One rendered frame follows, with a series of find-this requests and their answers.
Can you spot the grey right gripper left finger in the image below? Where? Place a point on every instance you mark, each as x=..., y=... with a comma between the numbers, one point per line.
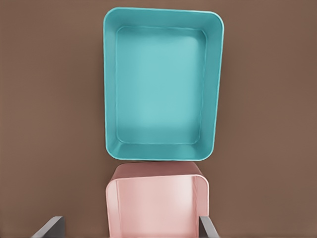
x=50, y=229

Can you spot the pink rectangular tray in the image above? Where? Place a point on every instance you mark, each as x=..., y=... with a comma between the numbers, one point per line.
x=153, y=208

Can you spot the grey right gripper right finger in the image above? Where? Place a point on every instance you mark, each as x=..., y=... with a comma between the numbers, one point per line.
x=208, y=226

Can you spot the teal rectangular tray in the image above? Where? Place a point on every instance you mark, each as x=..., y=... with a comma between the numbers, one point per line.
x=158, y=84

